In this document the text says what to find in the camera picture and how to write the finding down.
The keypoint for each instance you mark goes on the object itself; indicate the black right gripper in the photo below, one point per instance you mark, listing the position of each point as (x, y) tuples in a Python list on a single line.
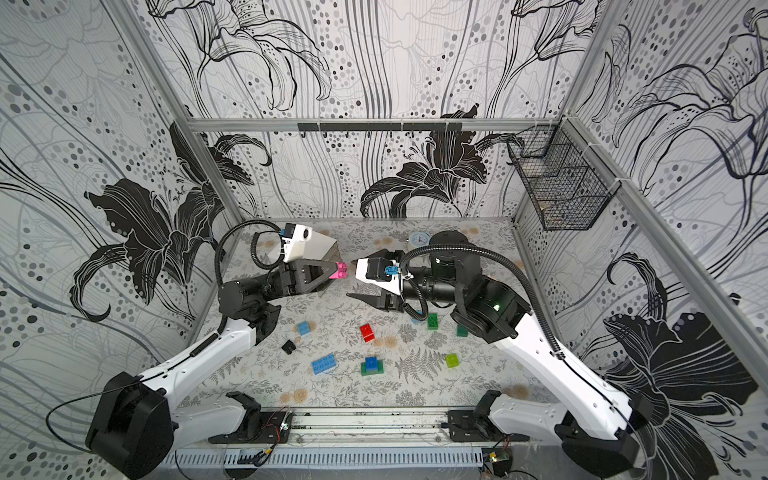
[(395, 291)]

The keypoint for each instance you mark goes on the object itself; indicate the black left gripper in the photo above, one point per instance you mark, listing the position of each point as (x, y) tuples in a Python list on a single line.
[(291, 283)]

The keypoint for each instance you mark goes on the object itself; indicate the magenta lego brick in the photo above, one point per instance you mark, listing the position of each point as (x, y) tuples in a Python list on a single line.
[(341, 271)]

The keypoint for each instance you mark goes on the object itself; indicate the red lego brick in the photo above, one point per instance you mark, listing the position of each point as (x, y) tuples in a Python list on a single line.
[(367, 333)]

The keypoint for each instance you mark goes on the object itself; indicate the dark blue square lego brick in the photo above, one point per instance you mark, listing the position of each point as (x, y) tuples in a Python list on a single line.
[(371, 363)]

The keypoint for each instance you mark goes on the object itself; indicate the long green lego brick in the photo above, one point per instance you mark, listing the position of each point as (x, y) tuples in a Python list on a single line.
[(366, 370)]

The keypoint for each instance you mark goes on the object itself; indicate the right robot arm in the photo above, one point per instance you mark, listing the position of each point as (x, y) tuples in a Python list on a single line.
[(494, 301)]

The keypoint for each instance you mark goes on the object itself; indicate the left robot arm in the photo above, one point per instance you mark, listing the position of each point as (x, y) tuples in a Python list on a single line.
[(140, 420)]

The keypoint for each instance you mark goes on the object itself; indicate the small light blue lego brick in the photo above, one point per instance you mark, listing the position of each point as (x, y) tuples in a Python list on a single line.
[(304, 328)]

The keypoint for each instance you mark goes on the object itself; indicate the small black lego piece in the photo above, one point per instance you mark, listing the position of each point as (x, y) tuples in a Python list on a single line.
[(288, 347)]

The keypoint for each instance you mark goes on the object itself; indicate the long light blue lego brick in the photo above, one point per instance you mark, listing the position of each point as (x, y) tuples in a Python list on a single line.
[(324, 364)]

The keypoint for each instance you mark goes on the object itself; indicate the lime green lego brick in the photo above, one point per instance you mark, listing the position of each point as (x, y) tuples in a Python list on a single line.
[(452, 361)]

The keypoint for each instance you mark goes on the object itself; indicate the white mini drawer cabinet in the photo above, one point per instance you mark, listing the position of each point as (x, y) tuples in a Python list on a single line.
[(303, 242)]

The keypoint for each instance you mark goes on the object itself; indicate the small blue cream alarm clock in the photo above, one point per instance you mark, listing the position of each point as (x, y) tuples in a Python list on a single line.
[(418, 239)]

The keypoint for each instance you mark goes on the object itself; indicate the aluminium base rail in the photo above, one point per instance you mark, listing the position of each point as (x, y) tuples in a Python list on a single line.
[(390, 423)]

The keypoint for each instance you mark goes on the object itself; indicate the white slotted cable duct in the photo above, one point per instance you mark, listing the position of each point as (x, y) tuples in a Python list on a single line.
[(342, 458)]

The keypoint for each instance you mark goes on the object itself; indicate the black wire wall basket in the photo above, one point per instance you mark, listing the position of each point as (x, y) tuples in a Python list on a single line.
[(562, 183)]

